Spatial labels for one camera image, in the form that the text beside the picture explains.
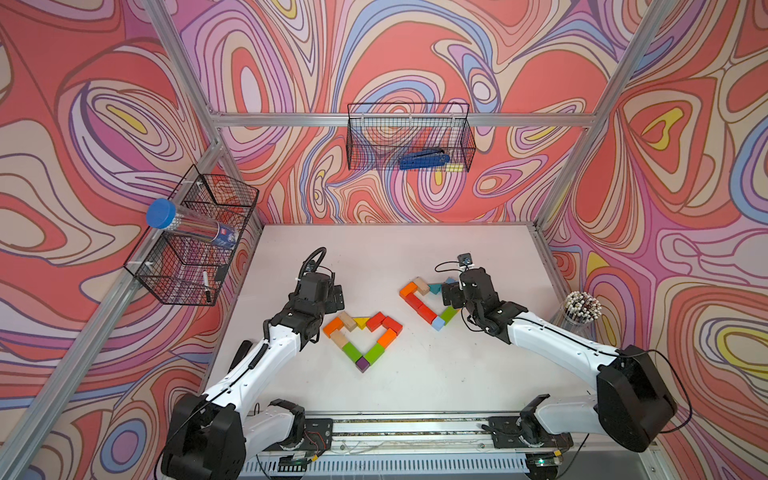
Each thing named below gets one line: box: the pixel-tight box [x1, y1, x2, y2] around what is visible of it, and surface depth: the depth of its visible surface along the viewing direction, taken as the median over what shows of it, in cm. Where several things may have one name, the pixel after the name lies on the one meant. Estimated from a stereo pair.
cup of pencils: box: [560, 291, 602, 336], surface depth 78 cm
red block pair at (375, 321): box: [366, 311, 386, 332], surface depth 93 cm
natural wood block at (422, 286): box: [414, 276, 430, 296], surface depth 101 cm
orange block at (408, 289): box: [399, 281, 418, 297], surface depth 101 cm
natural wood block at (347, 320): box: [338, 311, 357, 332], surface depth 93 cm
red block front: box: [417, 301, 438, 324], surface depth 96 cm
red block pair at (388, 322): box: [381, 316, 403, 336], surface depth 93 cm
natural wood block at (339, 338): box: [330, 329, 348, 349], surface depth 92 cm
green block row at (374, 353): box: [363, 342, 385, 366], surface depth 88 cm
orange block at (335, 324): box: [322, 317, 344, 338], surface depth 93 cm
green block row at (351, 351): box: [342, 341, 363, 363], surface depth 88 cm
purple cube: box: [355, 356, 371, 373], surface depth 85 cm
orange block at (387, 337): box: [378, 328, 397, 349], surface depth 91 cm
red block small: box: [405, 292, 429, 317], surface depth 97 cm
